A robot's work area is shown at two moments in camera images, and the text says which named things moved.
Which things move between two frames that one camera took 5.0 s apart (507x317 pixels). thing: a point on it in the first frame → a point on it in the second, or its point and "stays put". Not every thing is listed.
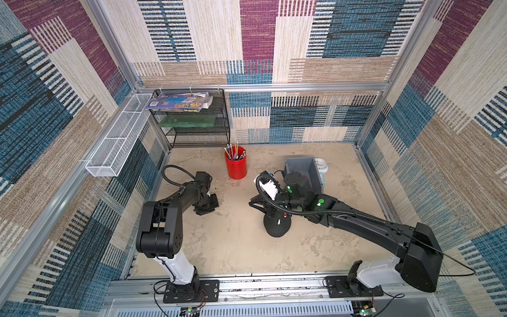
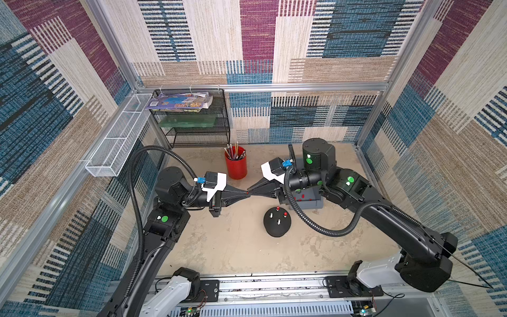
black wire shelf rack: (207, 128) stays put
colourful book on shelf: (181, 102) stays put
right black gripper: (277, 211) → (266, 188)
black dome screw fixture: (277, 226) stays put
